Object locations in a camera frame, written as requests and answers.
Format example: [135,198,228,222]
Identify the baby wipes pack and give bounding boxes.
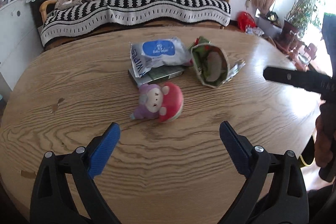
[130,38,191,78]

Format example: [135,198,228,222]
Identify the white cabinet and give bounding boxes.
[1,0,43,90]

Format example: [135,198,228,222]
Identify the dark green book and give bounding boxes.
[128,66,186,87]

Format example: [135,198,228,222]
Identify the purple pink plush toy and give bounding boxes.
[130,83,184,123]

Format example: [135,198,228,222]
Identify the potted green plant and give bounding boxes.
[279,0,320,50]

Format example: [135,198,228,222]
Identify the red bag on floor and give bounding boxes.
[237,11,256,32]

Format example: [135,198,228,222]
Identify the wooden oval table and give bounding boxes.
[1,27,321,223]

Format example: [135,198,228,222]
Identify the yellow white snack wrapper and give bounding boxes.
[226,59,245,82]

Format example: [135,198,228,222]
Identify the black gold trash bin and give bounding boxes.
[298,135,315,168]

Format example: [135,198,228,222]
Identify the person's right hand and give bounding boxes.
[315,102,335,168]

